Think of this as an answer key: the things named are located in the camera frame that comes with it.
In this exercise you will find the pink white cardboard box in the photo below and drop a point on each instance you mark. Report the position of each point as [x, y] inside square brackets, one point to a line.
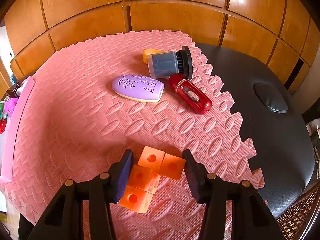
[8, 137]

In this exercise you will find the orange block cube toy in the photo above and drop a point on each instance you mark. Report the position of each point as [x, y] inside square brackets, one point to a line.
[144, 178]

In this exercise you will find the pink foam puzzle mat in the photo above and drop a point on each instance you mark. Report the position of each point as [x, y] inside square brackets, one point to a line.
[74, 126]

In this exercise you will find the grey cylinder with black cap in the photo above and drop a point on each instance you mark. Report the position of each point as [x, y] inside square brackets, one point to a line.
[166, 64]

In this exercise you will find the red cylindrical bottle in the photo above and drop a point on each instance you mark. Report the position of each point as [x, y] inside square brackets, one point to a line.
[194, 97]

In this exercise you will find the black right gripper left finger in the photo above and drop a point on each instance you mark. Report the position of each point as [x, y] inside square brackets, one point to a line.
[63, 217]

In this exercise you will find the black leather massage table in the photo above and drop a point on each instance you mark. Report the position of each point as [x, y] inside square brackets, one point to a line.
[284, 149]

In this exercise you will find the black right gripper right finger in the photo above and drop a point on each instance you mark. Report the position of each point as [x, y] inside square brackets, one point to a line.
[251, 218]

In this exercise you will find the wicker chair seat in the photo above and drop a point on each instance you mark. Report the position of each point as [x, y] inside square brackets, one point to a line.
[299, 218]

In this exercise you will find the small yellow orange object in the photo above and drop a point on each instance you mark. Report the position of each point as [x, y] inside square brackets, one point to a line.
[147, 52]

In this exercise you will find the purple oval soap case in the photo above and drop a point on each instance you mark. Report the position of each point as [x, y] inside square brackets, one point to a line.
[138, 88]

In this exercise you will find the wooden cabinet wall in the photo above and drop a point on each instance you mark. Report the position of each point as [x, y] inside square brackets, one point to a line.
[280, 33]

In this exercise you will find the purple plastic cup toy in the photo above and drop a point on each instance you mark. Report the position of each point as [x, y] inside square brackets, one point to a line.
[10, 106]

